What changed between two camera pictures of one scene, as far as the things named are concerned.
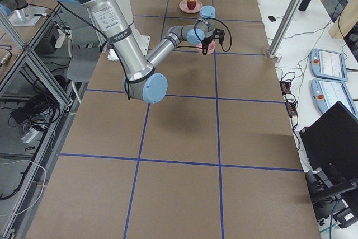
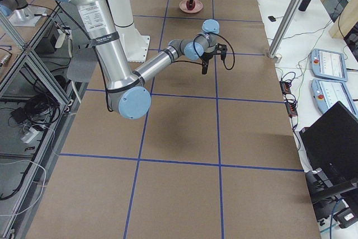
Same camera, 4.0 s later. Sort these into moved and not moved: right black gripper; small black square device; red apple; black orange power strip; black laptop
Moved: right black gripper
Not moved: black laptop; red apple; black orange power strip; small black square device
